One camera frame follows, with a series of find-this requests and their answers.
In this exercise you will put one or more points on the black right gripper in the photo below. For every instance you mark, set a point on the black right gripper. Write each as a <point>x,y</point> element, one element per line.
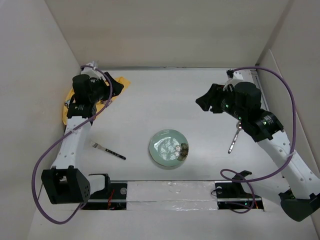
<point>212,97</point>

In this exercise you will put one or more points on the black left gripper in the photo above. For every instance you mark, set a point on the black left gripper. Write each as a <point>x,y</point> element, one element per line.
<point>100,81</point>

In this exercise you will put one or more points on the yellow car-print cloth placemat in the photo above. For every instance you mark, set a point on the yellow car-print cloth placemat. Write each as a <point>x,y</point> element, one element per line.
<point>121,80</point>

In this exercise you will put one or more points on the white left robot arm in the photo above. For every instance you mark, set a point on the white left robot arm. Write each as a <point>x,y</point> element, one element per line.
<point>64,182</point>

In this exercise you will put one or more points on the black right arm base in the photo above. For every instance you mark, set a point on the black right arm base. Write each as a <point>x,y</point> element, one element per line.
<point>232,196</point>

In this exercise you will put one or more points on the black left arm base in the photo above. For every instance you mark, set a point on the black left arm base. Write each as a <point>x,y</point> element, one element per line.
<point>112,198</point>

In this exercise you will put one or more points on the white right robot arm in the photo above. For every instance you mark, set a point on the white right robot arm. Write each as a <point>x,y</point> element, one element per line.
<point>293,186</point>

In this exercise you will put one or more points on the silver metal spoon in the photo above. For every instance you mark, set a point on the silver metal spoon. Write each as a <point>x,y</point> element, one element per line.
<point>238,129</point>

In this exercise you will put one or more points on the green ceramic plate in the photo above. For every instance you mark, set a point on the green ceramic plate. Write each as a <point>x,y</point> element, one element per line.
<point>169,148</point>

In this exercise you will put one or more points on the aluminium table edge rail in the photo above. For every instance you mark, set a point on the aluminium table edge rail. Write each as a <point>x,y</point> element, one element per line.
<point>145,68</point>

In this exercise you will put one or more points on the black-handled metal fork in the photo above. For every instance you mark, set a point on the black-handled metal fork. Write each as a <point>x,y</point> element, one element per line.
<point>98,146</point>

